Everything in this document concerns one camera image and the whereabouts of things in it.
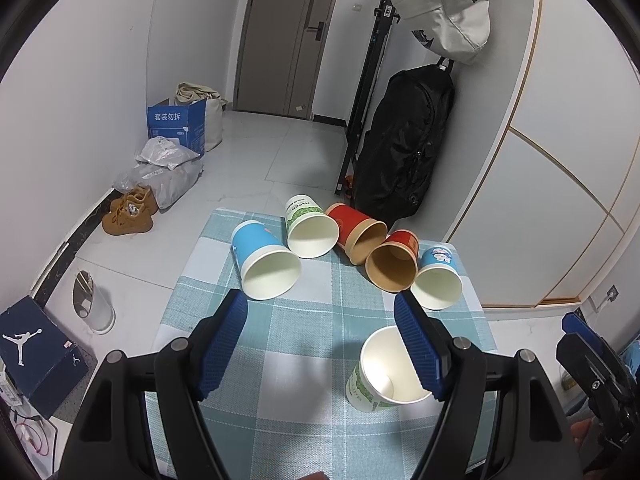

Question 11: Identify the grey plastic parcel bag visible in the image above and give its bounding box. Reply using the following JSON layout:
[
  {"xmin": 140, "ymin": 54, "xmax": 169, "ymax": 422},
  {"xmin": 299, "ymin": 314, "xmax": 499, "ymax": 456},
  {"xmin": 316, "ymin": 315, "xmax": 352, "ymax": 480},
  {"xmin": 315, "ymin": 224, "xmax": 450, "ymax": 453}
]
[{"xmin": 114, "ymin": 157, "xmax": 205, "ymax": 210}]

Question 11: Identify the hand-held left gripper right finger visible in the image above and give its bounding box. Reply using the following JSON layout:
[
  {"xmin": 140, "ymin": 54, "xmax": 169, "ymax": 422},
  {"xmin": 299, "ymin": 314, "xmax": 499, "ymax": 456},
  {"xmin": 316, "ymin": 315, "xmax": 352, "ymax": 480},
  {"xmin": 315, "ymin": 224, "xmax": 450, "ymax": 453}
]
[{"xmin": 393, "ymin": 292, "xmax": 584, "ymax": 480}]

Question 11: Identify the plain blue paper cup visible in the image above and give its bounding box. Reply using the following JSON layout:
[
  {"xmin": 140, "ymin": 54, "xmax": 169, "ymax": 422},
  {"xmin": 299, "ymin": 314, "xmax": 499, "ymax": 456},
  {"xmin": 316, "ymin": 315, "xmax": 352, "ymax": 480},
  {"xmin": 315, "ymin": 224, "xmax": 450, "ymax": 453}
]
[{"xmin": 230, "ymin": 220, "xmax": 302, "ymax": 301}]

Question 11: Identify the blue checked tablecloth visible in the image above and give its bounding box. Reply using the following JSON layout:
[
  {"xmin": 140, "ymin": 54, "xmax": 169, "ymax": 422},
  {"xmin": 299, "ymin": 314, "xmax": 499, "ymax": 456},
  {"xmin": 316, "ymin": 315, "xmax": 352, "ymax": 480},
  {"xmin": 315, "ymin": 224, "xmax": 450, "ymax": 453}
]
[{"xmin": 145, "ymin": 210, "xmax": 498, "ymax": 480}]

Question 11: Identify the black backpack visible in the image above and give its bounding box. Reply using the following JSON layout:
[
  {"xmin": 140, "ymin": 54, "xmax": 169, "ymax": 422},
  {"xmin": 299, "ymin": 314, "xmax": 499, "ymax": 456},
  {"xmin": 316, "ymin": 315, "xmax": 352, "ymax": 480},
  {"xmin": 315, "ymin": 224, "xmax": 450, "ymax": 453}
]
[{"xmin": 352, "ymin": 57, "xmax": 456, "ymax": 226}]

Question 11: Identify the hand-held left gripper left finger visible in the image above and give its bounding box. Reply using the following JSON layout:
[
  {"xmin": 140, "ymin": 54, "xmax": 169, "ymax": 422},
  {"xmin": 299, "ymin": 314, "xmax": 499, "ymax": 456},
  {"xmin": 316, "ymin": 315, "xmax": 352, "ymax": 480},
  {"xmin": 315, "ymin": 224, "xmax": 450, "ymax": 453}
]
[{"xmin": 59, "ymin": 290, "xmax": 249, "ymax": 480}]

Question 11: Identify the small red paper cup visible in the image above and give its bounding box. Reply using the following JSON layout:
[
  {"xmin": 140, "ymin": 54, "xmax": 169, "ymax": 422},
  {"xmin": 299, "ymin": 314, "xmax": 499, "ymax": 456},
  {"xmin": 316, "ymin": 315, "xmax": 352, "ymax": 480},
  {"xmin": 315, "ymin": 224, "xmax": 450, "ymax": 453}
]
[{"xmin": 365, "ymin": 230, "xmax": 420, "ymax": 295}]

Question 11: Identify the navy shoe box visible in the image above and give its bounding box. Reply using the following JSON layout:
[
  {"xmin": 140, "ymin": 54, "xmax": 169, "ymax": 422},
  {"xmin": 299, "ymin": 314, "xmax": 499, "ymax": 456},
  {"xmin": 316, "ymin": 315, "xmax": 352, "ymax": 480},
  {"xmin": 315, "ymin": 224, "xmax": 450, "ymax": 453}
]
[{"xmin": 0, "ymin": 296, "xmax": 97, "ymax": 418}]

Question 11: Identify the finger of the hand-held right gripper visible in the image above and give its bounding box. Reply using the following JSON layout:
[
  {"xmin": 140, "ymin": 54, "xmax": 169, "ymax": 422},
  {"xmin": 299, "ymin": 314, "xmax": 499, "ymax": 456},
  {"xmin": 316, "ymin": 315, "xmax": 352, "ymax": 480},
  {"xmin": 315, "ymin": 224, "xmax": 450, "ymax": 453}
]
[
  {"xmin": 561, "ymin": 311, "xmax": 608, "ymax": 348},
  {"xmin": 556, "ymin": 332, "xmax": 631, "ymax": 401}
]

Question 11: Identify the black tripod stand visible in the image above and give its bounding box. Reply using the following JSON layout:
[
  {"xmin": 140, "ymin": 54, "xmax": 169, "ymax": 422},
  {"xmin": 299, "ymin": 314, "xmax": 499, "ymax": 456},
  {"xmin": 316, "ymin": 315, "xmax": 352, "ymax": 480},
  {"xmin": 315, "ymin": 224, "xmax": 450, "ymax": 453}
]
[{"xmin": 334, "ymin": 0, "xmax": 406, "ymax": 196}]

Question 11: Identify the blue cartoon paper cup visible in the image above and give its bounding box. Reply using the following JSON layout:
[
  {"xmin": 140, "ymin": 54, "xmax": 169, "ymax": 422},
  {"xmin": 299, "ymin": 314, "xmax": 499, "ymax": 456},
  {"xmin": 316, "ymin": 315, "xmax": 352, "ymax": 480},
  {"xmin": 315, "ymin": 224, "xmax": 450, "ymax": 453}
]
[{"xmin": 410, "ymin": 245, "xmax": 463, "ymax": 311}]

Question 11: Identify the person's right hand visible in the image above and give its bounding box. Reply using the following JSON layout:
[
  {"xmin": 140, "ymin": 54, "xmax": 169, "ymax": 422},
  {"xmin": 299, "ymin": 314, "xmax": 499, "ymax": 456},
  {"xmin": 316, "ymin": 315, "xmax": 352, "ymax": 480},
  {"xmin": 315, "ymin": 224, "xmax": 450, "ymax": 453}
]
[{"xmin": 571, "ymin": 420, "xmax": 597, "ymax": 454}]

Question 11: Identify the blue cardboard box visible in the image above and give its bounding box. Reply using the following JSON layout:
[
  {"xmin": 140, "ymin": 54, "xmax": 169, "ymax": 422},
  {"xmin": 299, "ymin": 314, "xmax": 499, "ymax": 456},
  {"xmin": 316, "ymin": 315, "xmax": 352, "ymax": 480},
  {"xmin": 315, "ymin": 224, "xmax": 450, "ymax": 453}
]
[{"xmin": 146, "ymin": 99, "xmax": 207, "ymax": 156}]

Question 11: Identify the light grey bag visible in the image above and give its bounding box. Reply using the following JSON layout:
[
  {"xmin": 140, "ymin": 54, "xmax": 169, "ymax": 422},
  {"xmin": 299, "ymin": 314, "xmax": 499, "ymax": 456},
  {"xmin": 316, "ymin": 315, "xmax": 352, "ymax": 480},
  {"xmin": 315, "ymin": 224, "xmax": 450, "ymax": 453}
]
[{"xmin": 385, "ymin": 0, "xmax": 490, "ymax": 66}]

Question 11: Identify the white plastic parcel bag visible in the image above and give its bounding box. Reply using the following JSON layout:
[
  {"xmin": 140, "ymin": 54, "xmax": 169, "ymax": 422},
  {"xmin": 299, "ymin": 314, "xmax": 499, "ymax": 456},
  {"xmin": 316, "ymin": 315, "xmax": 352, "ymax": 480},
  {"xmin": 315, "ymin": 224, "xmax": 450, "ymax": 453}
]
[{"xmin": 135, "ymin": 136, "xmax": 201, "ymax": 170}]

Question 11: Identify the white wardrobe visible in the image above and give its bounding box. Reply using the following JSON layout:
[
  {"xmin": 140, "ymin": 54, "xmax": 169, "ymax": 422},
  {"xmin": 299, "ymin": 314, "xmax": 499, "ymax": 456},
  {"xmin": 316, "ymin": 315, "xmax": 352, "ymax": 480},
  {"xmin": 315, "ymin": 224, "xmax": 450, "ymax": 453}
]
[{"xmin": 445, "ymin": 0, "xmax": 640, "ymax": 311}]

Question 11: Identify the red cable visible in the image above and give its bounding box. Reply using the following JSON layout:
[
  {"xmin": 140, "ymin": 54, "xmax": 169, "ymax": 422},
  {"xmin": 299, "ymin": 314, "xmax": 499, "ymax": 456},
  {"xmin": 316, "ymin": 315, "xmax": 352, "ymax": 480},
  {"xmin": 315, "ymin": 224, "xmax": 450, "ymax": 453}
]
[{"xmin": 10, "ymin": 405, "xmax": 56, "ymax": 466}]

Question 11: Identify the green and white paper cup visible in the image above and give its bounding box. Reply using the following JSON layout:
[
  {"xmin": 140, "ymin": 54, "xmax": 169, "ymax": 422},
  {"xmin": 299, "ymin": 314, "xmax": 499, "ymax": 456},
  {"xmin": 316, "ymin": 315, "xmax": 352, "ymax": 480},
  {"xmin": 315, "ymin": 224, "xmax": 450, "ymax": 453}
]
[
  {"xmin": 346, "ymin": 325, "xmax": 434, "ymax": 413},
  {"xmin": 285, "ymin": 194, "xmax": 341, "ymax": 260}
]

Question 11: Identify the grey door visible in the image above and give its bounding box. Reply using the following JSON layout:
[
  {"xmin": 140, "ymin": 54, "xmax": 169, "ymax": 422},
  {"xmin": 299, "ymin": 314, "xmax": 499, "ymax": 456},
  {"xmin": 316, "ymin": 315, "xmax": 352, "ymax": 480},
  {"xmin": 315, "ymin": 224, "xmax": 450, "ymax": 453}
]
[{"xmin": 235, "ymin": 0, "xmax": 346, "ymax": 120}]

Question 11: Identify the brown suede shoe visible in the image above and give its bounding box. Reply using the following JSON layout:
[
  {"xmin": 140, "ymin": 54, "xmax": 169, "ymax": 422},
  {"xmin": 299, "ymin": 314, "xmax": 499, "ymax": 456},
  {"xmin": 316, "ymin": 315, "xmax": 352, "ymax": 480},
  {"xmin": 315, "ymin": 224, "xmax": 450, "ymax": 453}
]
[
  {"xmin": 110, "ymin": 185, "xmax": 153, "ymax": 213},
  {"xmin": 102, "ymin": 202, "xmax": 156, "ymax": 235}
]

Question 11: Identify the large red paper cup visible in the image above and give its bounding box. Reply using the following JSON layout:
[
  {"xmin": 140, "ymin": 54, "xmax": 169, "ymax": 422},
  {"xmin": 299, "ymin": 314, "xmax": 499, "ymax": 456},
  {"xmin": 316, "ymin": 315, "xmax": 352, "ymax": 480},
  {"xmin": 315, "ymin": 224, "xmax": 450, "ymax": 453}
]
[{"xmin": 325, "ymin": 203, "xmax": 389, "ymax": 267}]

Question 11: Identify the white waste bin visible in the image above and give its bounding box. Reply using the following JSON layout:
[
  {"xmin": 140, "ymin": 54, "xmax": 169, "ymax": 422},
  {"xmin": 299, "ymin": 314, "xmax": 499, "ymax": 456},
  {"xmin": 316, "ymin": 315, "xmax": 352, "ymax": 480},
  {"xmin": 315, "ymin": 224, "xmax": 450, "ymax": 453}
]
[{"xmin": 72, "ymin": 270, "xmax": 116, "ymax": 333}]

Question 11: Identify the beige canvas tote bag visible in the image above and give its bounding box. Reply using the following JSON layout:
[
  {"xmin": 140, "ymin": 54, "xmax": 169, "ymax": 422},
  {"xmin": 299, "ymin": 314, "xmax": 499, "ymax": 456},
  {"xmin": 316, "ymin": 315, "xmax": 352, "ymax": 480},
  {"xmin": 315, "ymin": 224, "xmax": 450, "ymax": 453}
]
[{"xmin": 175, "ymin": 82, "xmax": 228, "ymax": 152}]

